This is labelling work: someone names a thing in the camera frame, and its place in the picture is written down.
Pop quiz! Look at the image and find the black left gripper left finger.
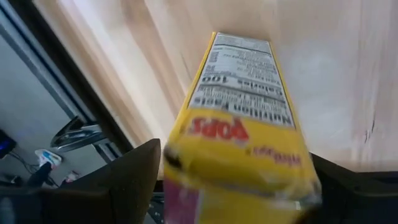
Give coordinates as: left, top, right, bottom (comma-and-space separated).
66, 138, 162, 224

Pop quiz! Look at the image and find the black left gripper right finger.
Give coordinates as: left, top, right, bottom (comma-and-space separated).
297, 152, 359, 224

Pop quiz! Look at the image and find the yellow Corn Pops cereal box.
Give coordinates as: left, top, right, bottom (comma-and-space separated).
163, 30, 323, 224

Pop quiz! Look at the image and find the white and blue floor object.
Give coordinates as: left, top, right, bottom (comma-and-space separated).
34, 148, 63, 167

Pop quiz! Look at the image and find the black device with blue light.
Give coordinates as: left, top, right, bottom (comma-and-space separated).
0, 129, 17, 159

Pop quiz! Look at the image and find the black floor cable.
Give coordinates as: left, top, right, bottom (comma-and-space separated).
7, 151, 60, 189

